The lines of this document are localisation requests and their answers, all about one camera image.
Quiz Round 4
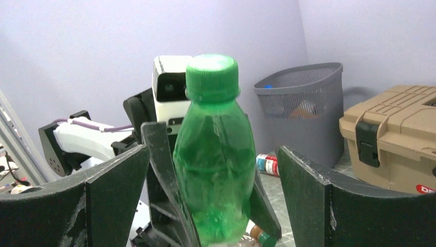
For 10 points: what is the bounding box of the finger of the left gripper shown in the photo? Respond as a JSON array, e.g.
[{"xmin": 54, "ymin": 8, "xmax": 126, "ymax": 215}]
[
  {"xmin": 141, "ymin": 122, "xmax": 201, "ymax": 246},
  {"xmin": 250, "ymin": 170, "xmax": 282, "ymax": 239}
]

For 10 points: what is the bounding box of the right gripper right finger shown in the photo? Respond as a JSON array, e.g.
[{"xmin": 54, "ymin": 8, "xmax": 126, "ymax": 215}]
[{"xmin": 278, "ymin": 147, "xmax": 435, "ymax": 246}]

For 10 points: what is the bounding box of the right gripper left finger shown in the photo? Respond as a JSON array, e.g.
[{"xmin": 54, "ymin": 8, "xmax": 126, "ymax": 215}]
[{"xmin": 1, "ymin": 145, "xmax": 150, "ymax": 246}]

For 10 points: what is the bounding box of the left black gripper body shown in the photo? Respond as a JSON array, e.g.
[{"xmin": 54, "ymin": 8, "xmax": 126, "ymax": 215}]
[{"xmin": 111, "ymin": 88, "xmax": 157, "ymax": 155}]

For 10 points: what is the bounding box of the green plastic bottle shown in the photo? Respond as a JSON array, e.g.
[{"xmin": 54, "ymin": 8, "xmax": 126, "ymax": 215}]
[{"xmin": 173, "ymin": 54, "xmax": 256, "ymax": 246}]

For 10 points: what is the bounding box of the orange label bottle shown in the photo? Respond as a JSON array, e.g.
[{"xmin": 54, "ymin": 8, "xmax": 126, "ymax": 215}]
[{"xmin": 289, "ymin": 100, "xmax": 323, "ymax": 119}]

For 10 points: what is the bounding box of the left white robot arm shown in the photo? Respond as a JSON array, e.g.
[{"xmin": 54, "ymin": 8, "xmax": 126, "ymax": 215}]
[{"xmin": 39, "ymin": 89, "xmax": 200, "ymax": 246}]

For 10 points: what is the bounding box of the red label bottle by bin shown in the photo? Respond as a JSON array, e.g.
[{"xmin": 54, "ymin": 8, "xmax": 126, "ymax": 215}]
[{"xmin": 256, "ymin": 154, "xmax": 280, "ymax": 177}]

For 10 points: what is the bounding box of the grey mesh waste bin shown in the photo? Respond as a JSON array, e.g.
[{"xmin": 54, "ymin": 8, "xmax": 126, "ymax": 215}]
[{"xmin": 253, "ymin": 62, "xmax": 344, "ymax": 168}]

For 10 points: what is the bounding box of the brown tea bottle green cap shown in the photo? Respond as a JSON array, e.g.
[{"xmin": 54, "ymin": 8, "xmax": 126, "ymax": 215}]
[{"xmin": 246, "ymin": 220, "xmax": 277, "ymax": 247}]

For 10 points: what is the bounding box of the tan plastic toolbox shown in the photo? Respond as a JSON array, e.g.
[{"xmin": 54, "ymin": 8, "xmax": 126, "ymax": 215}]
[{"xmin": 339, "ymin": 85, "xmax": 435, "ymax": 194}]

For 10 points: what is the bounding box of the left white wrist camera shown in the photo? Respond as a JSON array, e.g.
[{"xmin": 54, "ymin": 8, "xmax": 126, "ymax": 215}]
[{"xmin": 152, "ymin": 55, "xmax": 192, "ymax": 135}]

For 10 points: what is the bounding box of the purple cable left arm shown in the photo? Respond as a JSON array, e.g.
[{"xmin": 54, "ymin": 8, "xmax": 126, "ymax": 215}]
[{"xmin": 51, "ymin": 118, "xmax": 135, "ymax": 134}]

